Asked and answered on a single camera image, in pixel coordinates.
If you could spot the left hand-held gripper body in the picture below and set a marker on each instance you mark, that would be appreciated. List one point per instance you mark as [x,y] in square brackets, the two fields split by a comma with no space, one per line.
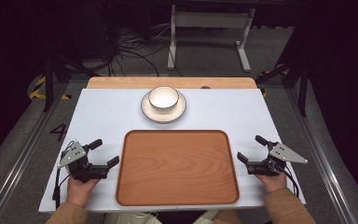
[80,169]

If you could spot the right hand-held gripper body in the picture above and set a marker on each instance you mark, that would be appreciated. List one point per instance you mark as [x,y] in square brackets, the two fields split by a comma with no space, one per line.
[268,166]

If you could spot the brown wooden tray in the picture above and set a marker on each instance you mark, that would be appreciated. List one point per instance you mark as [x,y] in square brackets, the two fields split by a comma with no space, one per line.
[177,169]

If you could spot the white plate with dark rim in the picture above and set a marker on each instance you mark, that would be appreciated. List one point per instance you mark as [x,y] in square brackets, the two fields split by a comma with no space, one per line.
[163,116]

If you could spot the white bowl with dark rim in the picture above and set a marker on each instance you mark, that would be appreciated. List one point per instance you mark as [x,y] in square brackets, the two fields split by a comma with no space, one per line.
[163,98]

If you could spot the person's right hand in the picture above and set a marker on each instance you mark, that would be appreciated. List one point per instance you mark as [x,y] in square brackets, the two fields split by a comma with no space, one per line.
[272,183]

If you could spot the person's left hand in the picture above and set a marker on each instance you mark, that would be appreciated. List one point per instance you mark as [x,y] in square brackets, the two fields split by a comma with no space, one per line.
[79,191]

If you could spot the white table board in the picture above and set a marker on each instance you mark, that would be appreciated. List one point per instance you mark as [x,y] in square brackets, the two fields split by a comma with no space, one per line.
[217,109]

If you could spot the person's light trousers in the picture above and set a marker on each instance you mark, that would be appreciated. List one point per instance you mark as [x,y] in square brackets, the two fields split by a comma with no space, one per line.
[130,219]

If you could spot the black tripod stand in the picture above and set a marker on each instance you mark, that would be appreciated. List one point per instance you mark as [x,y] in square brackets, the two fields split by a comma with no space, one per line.
[48,81]
[303,90]

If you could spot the light wooden table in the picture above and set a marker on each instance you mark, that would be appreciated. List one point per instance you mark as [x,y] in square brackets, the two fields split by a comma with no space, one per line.
[130,82]

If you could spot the yellow black floor tape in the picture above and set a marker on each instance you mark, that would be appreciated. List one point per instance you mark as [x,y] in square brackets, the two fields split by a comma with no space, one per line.
[34,93]

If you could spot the aluminium floor rail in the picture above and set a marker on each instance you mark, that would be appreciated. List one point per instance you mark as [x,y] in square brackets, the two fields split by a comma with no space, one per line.
[21,158]
[323,161]

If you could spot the white metal stand frame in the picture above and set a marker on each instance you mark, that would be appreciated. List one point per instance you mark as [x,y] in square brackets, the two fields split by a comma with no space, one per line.
[211,19]

